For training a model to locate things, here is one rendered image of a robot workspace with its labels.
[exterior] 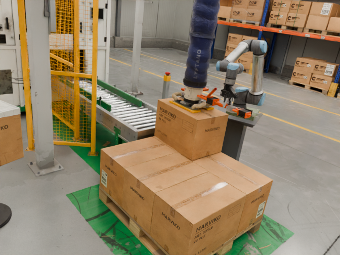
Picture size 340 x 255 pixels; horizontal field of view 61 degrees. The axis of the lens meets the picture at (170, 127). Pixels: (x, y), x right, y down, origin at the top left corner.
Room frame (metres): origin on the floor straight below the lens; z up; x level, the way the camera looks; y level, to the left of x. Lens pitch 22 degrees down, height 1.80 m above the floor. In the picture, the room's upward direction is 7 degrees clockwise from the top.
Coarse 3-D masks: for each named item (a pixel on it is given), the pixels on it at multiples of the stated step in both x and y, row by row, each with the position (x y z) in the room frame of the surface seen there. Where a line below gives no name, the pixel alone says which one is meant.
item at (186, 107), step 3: (171, 102) 2.72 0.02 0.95; (174, 102) 2.70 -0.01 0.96; (177, 102) 2.70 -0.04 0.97; (177, 105) 2.66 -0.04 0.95; (180, 105) 2.63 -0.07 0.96; (183, 105) 2.62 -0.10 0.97; (186, 105) 2.64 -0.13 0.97; (189, 105) 2.59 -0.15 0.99; (183, 108) 2.59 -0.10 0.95; (186, 108) 2.57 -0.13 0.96; (189, 108) 2.56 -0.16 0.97; (189, 111) 2.54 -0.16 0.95; (192, 111) 2.51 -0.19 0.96; (195, 111) 2.52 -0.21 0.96; (198, 111) 2.55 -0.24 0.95
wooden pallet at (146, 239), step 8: (104, 192) 2.28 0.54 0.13; (104, 200) 2.28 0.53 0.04; (112, 200) 2.18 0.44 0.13; (112, 208) 2.19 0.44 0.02; (120, 208) 2.08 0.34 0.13; (120, 216) 2.10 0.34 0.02; (128, 216) 1.99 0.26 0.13; (128, 224) 2.01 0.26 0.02; (136, 224) 1.91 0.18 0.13; (256, 224) 2.12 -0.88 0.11; (136, 232) 1.90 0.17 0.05; (144, 232) 1.82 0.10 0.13; (240, 232) 1.95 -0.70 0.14; (144, 240) 1.85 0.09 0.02; (152, 240) 1.75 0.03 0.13; (232, 240) 1.88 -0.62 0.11; (152, 248) 1.77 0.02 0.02; (160, 248) 1.68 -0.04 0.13; (216, 248) 1.73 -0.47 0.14; (224, 248) 1.81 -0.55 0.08
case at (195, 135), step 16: (160, 112) 2.75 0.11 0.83; (176, 112) 2.57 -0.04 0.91; (208, 112) 2.58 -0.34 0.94; (160, 128) 2.73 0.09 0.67; (176, 128) 2.54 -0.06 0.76; (192, 128) 2.38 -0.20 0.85; (208, 128) 2.44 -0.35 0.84; (224, 128) 2.58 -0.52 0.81; (176, 144) 2.52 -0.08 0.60; (192, 144) 2.36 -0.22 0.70; (208, 144) 2.47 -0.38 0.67
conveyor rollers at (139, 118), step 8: (80, 80) 4.59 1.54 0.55; (88, 80) 4.68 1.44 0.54; (88, 88) 4.21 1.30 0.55; (104, 96) 3.98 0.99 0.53; (112, 96) 3.98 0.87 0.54; (112, 104) 3.66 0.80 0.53; (120, 104) 3.66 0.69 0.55; (128, 104) 3.73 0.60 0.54; (112, 112) 3.36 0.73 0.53; (120, 112) 3.35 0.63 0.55; (128, 112) 3.41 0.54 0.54; (136, 112) 3.42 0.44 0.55; (144, 112) 3.48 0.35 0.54; (128, 120) 3.11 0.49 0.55; (136, 120) 3.17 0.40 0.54; (144, 120) 3.18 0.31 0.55; (152, 120) 3.23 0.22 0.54; (136, 128) 2.95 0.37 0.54; (144, 128) 2.95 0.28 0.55
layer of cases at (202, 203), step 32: (128, 160) 2.20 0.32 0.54; (160, 160) 2.27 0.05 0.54; (192, 160) 2.35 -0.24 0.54; (224, 160) 2.43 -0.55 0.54; (128, 192) 2.01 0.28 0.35; (160, 192) 1.80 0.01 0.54; (192, 192) 1.85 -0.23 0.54; (224, 192) 1.90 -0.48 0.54; (256, 192) 2.01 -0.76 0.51; (160, 224) 1.70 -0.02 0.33; (192, 224) 1.50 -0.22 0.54; (224, 224) 1.75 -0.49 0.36
